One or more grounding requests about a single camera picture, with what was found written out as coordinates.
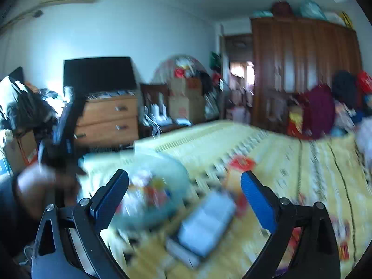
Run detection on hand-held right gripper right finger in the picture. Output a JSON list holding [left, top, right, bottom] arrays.
[[241, 171, 340, 279]]

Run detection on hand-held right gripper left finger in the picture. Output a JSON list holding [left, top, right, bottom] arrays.
[[31, 169, 130, 279]]

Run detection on clear plastic bag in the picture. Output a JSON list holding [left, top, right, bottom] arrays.
[[83, 148, 192, 230]]

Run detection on person's left hand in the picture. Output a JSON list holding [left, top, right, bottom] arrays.
[[16, 163, 79, 218]]

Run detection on wooden dresser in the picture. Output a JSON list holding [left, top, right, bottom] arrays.
[[74, 91, 139, 149]]

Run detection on cardboard box with red print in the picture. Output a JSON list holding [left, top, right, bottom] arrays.
[[4, 129, 40, 175]]

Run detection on black plastic bag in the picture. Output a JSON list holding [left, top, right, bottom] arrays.
[[0, 67, 60, 130]]

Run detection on yellow patterned blanket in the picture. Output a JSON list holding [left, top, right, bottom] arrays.
[[78, 119, 372, 279]]

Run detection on black television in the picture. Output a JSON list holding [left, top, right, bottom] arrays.
[[63, 56, 137, 96]]

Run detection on white box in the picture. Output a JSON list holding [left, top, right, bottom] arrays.
[[166, 190, 237, 269]]

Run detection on red yellow gift bag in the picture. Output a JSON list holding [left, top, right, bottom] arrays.
[[287, 102, 306, 136]]

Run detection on dark wooden chair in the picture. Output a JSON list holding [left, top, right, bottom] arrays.
[[140, 83, 186, 136]]

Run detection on maroon garment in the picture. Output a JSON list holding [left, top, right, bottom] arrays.
[[302, 84, 336, 140]]

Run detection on air conditioner pipe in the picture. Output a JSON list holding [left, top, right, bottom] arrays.
[[0, 9, 44, 31]]

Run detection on clear plastic covered pile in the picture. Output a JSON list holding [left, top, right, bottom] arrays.
[[151, 55, 210, 79]]

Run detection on pile of clothes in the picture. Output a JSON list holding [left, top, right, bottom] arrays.
[[331, 70, 372, 137]]

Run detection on green sign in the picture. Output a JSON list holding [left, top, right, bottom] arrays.
[[211, 52, 223, 70]]

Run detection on brown wooden wardrobe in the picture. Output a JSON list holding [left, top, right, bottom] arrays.
[[250, 16, 364, 134]]

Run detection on maroon bag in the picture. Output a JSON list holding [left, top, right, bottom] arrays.
[[272, 0, 294, 16]]

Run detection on teal bag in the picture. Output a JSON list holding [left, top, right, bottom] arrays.
[[299, 0, 327, 21]]

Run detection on yellow black bag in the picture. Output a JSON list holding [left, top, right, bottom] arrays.
[[340, 12, 355, 29]]

